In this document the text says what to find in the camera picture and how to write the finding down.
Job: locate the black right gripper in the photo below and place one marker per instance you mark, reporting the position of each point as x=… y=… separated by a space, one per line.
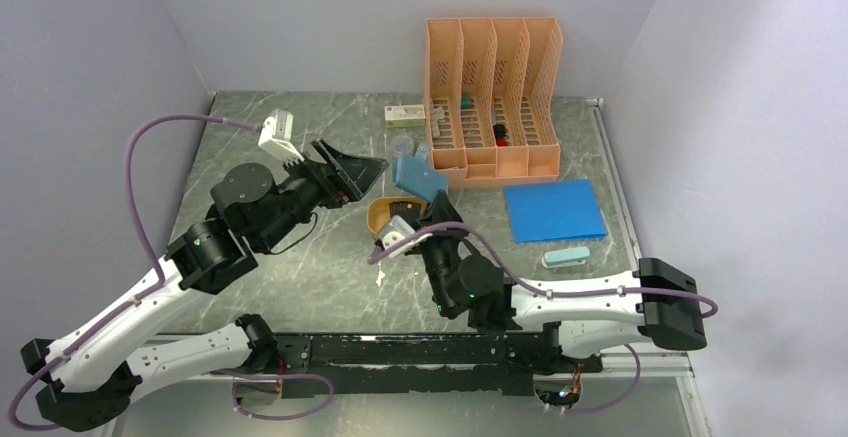
x=441 y=211

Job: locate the white small carton box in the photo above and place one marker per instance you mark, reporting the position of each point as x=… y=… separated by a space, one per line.
x=405 y=116

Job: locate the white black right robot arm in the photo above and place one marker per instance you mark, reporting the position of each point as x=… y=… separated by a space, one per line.
x=655 y=302

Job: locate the red black item in organizer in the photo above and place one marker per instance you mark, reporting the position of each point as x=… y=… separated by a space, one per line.
x=501 y=135

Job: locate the clear small jar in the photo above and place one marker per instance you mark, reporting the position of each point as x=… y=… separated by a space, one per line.
x=402 y=145

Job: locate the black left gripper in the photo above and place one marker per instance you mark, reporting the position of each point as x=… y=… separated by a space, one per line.
x=355 y=173

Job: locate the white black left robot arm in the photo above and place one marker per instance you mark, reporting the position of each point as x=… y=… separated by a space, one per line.
x=93 y=374

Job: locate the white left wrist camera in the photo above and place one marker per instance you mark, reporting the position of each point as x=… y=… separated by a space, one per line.
x=275 y=137

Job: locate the yellow oval tray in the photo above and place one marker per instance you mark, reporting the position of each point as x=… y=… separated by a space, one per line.
x=378 y=212

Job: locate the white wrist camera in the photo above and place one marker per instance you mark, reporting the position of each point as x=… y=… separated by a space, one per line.
x=275 y=137
x=397 y=237

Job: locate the blue leather card holder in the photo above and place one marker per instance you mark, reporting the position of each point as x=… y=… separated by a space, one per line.
x=414 y=174

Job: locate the clear plastic clip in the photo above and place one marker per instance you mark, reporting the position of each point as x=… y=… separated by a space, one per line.
x=437 y=116

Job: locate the orange plastic file organizer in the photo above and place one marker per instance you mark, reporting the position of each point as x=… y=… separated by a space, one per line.
x=509 y=66

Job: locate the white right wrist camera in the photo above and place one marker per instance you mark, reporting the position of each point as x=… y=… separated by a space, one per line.
x=397 y=237

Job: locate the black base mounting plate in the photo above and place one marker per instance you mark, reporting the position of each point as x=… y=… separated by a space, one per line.
x=418 y=362

